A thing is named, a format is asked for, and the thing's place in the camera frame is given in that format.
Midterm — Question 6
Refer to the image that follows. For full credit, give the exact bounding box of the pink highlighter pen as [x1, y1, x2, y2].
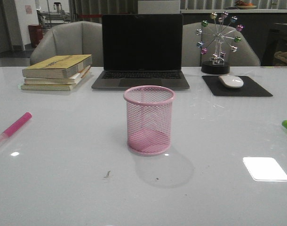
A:
[0, 112, 32, 147]

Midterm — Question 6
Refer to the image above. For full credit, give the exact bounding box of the pink mesh pen holder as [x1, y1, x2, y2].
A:
[123, 85, 175, 155]

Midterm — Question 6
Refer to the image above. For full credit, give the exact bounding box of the grey open laptop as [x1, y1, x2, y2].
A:
[92, 14, 190, 90]

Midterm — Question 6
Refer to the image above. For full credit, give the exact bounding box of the middle cream book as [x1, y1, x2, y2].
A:
[24, 66, 91, 85]

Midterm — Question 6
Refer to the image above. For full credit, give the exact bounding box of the bottom pale book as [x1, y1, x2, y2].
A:
[20, 76, 86, 91]

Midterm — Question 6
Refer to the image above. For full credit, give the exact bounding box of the ferris wheel desk ornament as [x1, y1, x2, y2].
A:
[195, 11, 244, 74]

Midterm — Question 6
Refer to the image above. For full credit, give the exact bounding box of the right grey armchair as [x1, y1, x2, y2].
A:
[182, 22, 261, 67]

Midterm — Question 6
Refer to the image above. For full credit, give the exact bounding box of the grey armchair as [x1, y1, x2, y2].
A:
[182, 22, 261, 67]
[30, 21, 104, 67]

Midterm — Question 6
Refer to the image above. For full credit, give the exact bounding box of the top yellow book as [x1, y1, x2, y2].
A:
[22, 55, 92, 79]

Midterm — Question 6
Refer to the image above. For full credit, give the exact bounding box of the white computer mouse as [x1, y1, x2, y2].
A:
[218, 74, 244, 89]

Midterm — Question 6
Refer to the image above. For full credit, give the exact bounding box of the left grey armchair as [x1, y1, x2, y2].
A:
[30, 21, 104, 67]

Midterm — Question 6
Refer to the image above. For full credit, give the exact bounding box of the black mouse pad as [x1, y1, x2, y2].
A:
[202, 75, 273, 97]

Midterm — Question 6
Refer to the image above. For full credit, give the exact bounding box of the red trash bin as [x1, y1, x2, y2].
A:
[28, 24, 43, 48]

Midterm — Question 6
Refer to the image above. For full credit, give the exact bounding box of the fruit bowl on counter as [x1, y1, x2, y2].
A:
[235, 0, 257, 9]

